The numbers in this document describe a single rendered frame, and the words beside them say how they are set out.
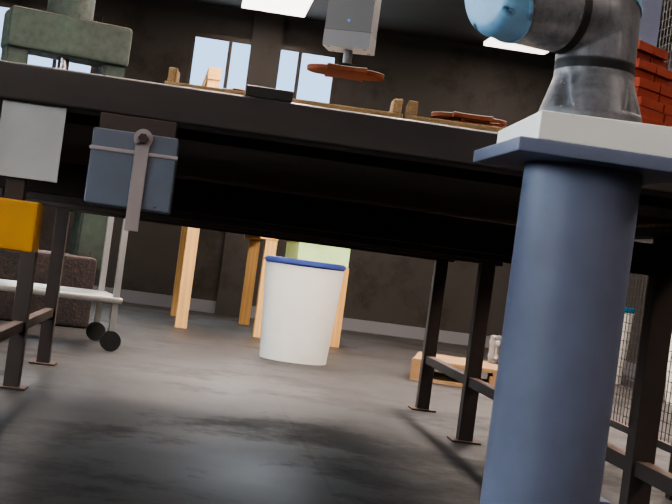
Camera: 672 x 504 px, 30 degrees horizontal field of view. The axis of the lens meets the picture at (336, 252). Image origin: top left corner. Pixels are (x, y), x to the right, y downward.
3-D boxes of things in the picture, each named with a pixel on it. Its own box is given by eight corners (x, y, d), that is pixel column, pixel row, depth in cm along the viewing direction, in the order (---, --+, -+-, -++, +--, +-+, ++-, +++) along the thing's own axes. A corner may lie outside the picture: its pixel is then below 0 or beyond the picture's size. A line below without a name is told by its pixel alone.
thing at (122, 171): (167, 235, 197) (182, 121, 197) (78, 223, 196) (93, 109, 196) (169, 236, 208) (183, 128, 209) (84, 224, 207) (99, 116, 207)
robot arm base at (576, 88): (650, 129, 175) (657, 59, 175) (542, 118, 176) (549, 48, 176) (630, 143, 190) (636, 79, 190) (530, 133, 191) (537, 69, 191)
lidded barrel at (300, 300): (337, 369, 786) (350, 266, 786) (252, 358, 781) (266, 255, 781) (329, 361, 839) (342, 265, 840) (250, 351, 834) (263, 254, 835)
